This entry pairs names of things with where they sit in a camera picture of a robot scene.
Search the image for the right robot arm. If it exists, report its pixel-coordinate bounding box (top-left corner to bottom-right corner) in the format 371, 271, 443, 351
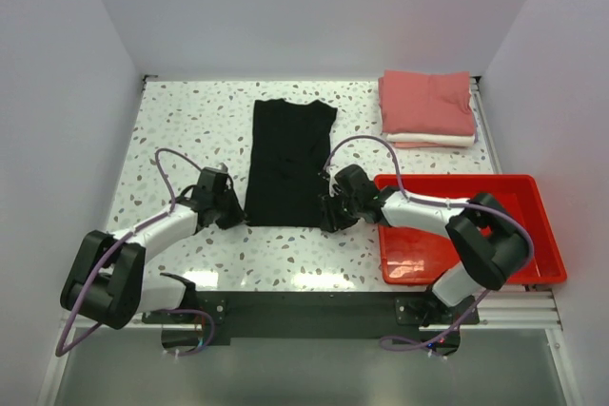
320, 164, 534, 323

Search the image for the aluminium front rail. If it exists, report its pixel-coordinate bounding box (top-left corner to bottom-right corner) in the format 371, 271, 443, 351
59, 287, 562, 330

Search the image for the aluminium rail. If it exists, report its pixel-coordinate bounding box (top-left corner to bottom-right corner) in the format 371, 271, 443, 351
59, 287, 562, 330
470, 75, 502, 174

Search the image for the aluminium right side rail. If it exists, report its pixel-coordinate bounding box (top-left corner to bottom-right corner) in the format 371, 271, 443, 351
470, 75, 502, 174

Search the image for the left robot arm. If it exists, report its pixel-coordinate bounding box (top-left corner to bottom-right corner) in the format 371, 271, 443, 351
60, 167, 245, 329

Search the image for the red plastic tray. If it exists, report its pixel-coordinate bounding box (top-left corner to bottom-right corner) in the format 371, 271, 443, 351
379, 174, 567, 286

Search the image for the light pink folded t-shirt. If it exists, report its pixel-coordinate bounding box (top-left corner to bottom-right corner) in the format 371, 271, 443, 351
392, 142, 440, 149

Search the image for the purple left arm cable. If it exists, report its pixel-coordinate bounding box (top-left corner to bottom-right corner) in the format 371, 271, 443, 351
54, 147, 218, 358

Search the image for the dark pink folded t-shirt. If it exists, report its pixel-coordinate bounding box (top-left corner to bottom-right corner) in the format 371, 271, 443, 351
378, 70, 476, 137

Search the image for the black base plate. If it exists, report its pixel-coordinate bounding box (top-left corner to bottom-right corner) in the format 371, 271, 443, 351
142, 291, 480, 348

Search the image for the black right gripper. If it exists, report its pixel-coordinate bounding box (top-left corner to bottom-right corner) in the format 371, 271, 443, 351
319, 187, 362, 233

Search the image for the black t-shirt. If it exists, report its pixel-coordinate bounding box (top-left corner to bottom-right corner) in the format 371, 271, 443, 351
245, 99, 338, 228

